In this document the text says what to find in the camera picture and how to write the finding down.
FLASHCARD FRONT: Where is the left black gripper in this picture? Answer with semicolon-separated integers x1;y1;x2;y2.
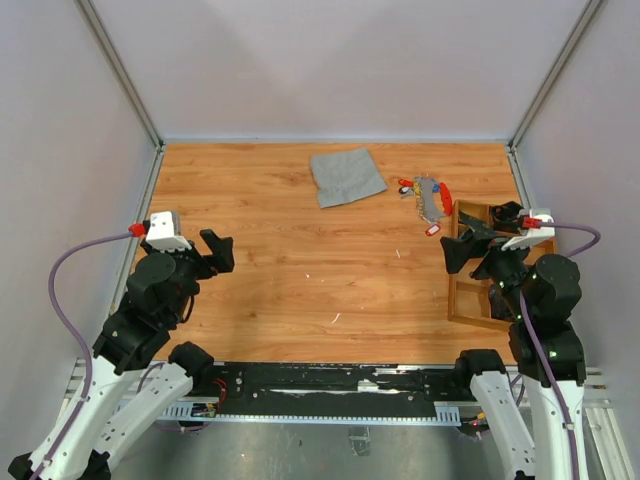
143;227;234;323

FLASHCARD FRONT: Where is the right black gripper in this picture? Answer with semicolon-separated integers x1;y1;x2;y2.
440;229;537;318

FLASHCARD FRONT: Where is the red key tag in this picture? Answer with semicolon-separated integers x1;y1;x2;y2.
425;224;441;236

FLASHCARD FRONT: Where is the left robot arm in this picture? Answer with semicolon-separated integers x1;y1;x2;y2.
8;224;235;479

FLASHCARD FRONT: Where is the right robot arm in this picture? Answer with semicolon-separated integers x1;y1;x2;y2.
440;206;589;479

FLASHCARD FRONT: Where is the wooden compartment tray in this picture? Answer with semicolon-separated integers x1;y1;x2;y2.
448;200;556;331

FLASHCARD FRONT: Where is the grey cloth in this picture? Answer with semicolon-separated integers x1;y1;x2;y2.
310;147;387;209

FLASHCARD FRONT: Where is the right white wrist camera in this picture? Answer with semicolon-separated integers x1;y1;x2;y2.
500;208;555;251

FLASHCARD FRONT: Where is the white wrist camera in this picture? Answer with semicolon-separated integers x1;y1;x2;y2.
500;208;555;251
145;211;191;252

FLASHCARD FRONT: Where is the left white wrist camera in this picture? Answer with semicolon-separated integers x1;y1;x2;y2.
145;211;191;252

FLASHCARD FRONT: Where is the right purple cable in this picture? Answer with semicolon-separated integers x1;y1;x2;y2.
517;223;601;480

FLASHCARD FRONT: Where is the black mounting rail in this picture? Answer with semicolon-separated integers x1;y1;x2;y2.
186;362;475;420

